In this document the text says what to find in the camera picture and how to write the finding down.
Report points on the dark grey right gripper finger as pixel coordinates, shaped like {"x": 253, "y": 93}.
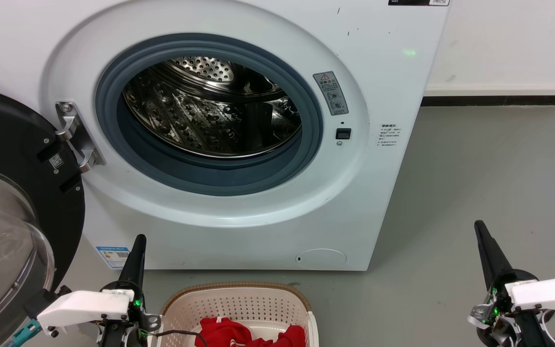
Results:
{"x": 492, "y": 258}

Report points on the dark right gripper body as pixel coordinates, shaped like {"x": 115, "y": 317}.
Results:
{"x": 504, "y": 318}

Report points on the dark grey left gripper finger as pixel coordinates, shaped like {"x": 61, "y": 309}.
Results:
{"x": 134, "y": 265}

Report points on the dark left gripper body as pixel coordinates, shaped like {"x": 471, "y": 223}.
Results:
{"x": 133, "y": 327}

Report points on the red garment with white stripes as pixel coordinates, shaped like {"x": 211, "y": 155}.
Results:
{"x": 224, "y": 333}

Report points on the cream perforated laundry basket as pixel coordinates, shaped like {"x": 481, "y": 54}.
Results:
{"x": 239, "y": 303}

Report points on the black washing machine door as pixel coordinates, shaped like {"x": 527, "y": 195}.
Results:
{"x": 12, "y": 144}

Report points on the blue energy label sticker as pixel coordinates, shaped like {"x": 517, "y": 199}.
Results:
{"x": 112, "y": 257}

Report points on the teal connector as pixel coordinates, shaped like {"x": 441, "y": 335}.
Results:
{"x": 23, "y": 335}

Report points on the grey rubber door gasket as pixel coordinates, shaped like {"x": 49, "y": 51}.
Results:
{"x": 210, "y": 178}

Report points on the QR code sticker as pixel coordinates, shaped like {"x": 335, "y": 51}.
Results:
{"x": 56, "y": 161}

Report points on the white front-load washing machine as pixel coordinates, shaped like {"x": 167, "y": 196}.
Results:
{"x": 268, "y": 231}

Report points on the metal door hinge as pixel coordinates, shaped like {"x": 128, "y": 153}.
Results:
{"x": 76, "y": 137}

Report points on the small printed text label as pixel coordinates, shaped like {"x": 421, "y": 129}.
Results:
{"x": 389, "y": 135}

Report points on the white and black baseboard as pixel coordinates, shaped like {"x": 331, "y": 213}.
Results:
{"x": 494, "y": 95}

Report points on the perforated steel drum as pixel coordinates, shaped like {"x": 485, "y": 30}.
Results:
{"x": 200, "y": 111}

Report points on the round filter cover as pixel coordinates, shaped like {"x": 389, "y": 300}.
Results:
{"x": 321, "y": 258}

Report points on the black door latch slot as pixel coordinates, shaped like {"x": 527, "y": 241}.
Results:
{"x": 343, "y": 133}

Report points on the grey warning sticker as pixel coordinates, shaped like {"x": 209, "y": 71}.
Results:
{"x": 331, "y": 93}

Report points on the black control panel strip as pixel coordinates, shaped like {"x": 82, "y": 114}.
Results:
{"x": 419, "y": 2}

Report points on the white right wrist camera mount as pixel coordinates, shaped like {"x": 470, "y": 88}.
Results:
{"x": 547, "y": 294}

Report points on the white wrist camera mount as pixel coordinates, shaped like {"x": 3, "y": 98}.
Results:
{"x": 82, "y": 308}
{"x": 547, "y": 294}

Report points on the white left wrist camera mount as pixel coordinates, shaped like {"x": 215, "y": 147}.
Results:
{"x": 82, "y": 308}

